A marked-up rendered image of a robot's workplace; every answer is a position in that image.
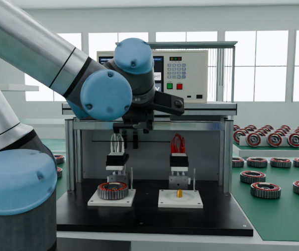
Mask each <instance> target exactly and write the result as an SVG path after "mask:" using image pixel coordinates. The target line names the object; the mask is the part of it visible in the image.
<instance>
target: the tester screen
mask: <svg viewBox="0 0 299 251"><path fill-rule="evenodd" d="M111 59H112V58H100V64H101V65H103V64H104V63H106V62H107V61H109V60H111ZM153 59H154V72H161V73H162V58H153ZM155 83H161V84H162V80H155Z"/></svg>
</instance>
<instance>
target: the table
mask: <svg viewBox="0 0 299 251"><path fill-rule="evenodd" d="M255 129H257V128H256V127H255V126H254V125H248V126H246V127H245V128H240V127H239V126H238V125H233V131H234V133H233V152H234V153H235V154H236V155H237V156H238V157H240V158H242V159H244V161H247V158H249V157H299V126H298V127H297V128H296V129H295V130H294V131H293V133H291V134H290V135H289V136H288V137H287V143H288V144H289V145H290V146H280V145H281V144H282V141H283V139H282V136H286V135H285V134H288V133H287V132H290V130H291V128H290V127H289V126H287V125H282V126H280V127H279V128H278V129H276V130H275V131H274V132H273V133H270V134H269V135H268V136H267V138H266V142H267V144H269V146H259V145H260V143H261V140H262V139H261V136H266V135H265V134H268V132H272V131H271V130H274V128H273V127H272V126H271V125H265V126H263V127H261V128H259V129H257V130H256V131H255ZM249 131H254V132H252V133H249ZM237 134H239V135H238V136H237ZM246 134H248V135H246ZM239 136H246V143H247V144H248V145H249V146H240V145H239V143H240V140H239V139H240V138H239ZM236 137H237V138H236ZM250 137H253V138H250ZM272 137H274V138H272ZM292 137H295V138H292ZM255 138H256V139H257V141H256V139H255ZM252 139H254V141H253V140H252ZM294 139H295V140H296V141H294ZM274 140H275V141H274ZM277 140H278V141H277ZM253 142H256V143H253ZM275 142H276V143H275ZM296 142H297V144H295V143H296Z"/></svg>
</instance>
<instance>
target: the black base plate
mask: <svg viewBox="0 0 299 251"><path fill-rule="evenodd" d="M106 182H107V179H95V178H83V181H82V182H76V189H75V190H71V189H70V190H68V191H67V192H66V193H64V194H63V195H62V196H61V197H60V198H59V199H58V200H57V201H56V222H57V231H69V232H104V233H139V234H174V235H209V236H244V237H253V231H254V230H253V228H252V226H251V225H250V223H249V222H248V220H247V219H246V217H245V216H244V214H243V213H242V211H241V210H240V208H239V206H238V205H237V203H236V202H235V200H234V199H233V197H232V196H231V194H230V193H228V192H227V193H223V191H222V185H219V184H218V181H211V180H196V190H198V191H199V195H200V198H201V201H202V204H203V208H166V207H158V201H159V190H174V189H169V180H153V179H133V189H136V192H135V196H134V199H133V202H132V205H131V207H123V206H88V201H89V200H90V198H91V197H92V196H93V194H94V193H95V192H96V191H97V189H98V186H99V185H101V184H103V183H106ZM176 190H178V189H176Z"/></svg>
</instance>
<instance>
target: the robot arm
mask: <svg viewBox="0 0 299 251"><path fill-rule="evenodd" d="M0 58H1V59H2V60H4V61H5V62H7V63H9V64H10V65H12V66H14V67H15V68H17V69H18V70H20V71H22V72H23V73H25V74H27V75H28V76H30V77H32V78H33V79H35V80H36V81H38V82H40V83H41V84H43V85H45V86H46V87H48V88H49V89H51V90H53V91H54V92H56V93H58V94H59V95H61V96H62V97H64V98H65V100H66V101H67V103H68V105H69V106H70V108H71V109H72V111H73V112H74V114H75V116H76V117H77V118H78V119H81V120H82V119H84V118H86V117H88V116H91V117H92V118H94V119H96V120H100V121H113V120H116V119H118V118H120V117H122V120H123V123H124V125H133V127H134V128H141V129H147V130H153V129H154V110H156V111H160V112H164V113H168V114H172V115H176V116H181V115H182V114H184V112H185V109H184V99H183V98H181V97H178V96H174V95H171V94H167V93H164V92H160V91H157V90H155V79H154V59H153V54H152V50H151V48H150V46H149V44H148V43H147V42H146V41H144V40H142V39H140V38H136V37H131V38H127V39H124V40H122V41H120V42H119V43H118V45H117V46H116V47H115V50H114V56H113V59H111V60H109V61H107V62H106V63H104V64H103V65H101V64H100V63H99V62H97V61H96V60H94V59H93V58H91V57H90V56H88V55H87V54H86V53H84V52H83V51H81V50H80V49H78V48H77V47H75V46H74V45H73V44H71V43H70V42H68V41H67V40H65V39H64V38H63V37H61V36H60V35H58V34H57V33H55V32H54V31H52V30H51V29H50V28H48V27H47V26H45V25H44V24H42V23H41V22H40V21H38V20H37V19H35V18H34V17H32V16H31V15H29V14H28V13H27V12H25V11H24V10H22V9H21V8H19V7H18V6H16V5H15V4H14V3H12V2H11V1H9V0H0ZM138 122H140V123H138ZM56 184H57V163H56V159H55V157H54V155H53V153H52V151H51V150H50V149H49V148H48V147H47V146H46V145H45V144H43V143H42V141H41V140H40V138H39V136H38V135H37V133H36V132H35V130H34V128H33V127H32V126H29V125H24V124H22V123H20V121H19V120H18V118H17V116H16V115H15V113H14V112H13V110H12V108H11V107H10V105H9V104H8V102H7V100H6V99H5V97H4V95H3V94H2V92H1V91H0V251H58V250H57V222H56Z"/></svg>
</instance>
